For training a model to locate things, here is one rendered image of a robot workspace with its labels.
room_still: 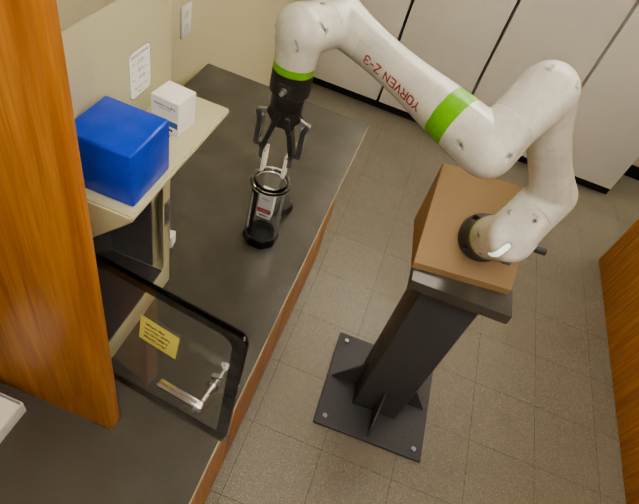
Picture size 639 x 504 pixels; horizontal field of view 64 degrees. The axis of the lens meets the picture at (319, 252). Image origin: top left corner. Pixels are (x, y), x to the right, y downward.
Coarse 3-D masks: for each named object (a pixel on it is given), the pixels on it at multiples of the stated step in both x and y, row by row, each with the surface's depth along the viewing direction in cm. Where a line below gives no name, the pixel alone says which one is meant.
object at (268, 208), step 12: (264, 168) 136; (276, 168) 137; (252, 180) 132; (264, 180) 139; (276, 180) 139; (288, 180) 135; (276, 192) 131; (264, 204) 134; (276, 204) 135; (264, 216) 138; (276, 216) 139; (252, 228) 142; (264, 228) 141; (276, 228) 144; (264, 240) 145
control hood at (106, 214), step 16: (208, 112) 89; (224, 112) 90; (192, 128) 85; (208, 128) 86; (176, 144) 82; (192, 144) 82; (176, 160) 79; (96, 192) 71; (96, 208) 70; (112, 208) 70; (128, 208) 70; (96, 224) 73; (112, 224) 72
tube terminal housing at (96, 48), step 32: (128, 0) 70; (160, 0) 77; (64, 32) 60; (96, 32) 66; (128, 32) 72; (160, 32) 81; (96, 64) 68; (128, 64) 76; (160, 64) 85; (96, 96) 71; (128, 96) 79; (160, 192) 112; (160, 224) 119; (128, 256) 126; (160, 256) 127
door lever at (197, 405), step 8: (160, 384) 86; (168, 384) 87; (208, 384) 89; (168, 392) 86; (176, 392) 86; (184, 392) 86; (208, 392) 88; (184, 400) 86; (192, 400) 86; (200, 400) 86; (192, 408) 86; (200, 408) 85
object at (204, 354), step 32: (96, 256) 78; (128, 288) 80; (160, 288) 77; (128, 320) 87; (160, 320) 82; (192, 320) 78; (128, 352) 96; (160, 352) 90; (192, 352) 84; (224, 352) 80; (128, 384) 106; (192, 384) 92; (224, 384) 87; (192, 416) 102; (224, 416) 95
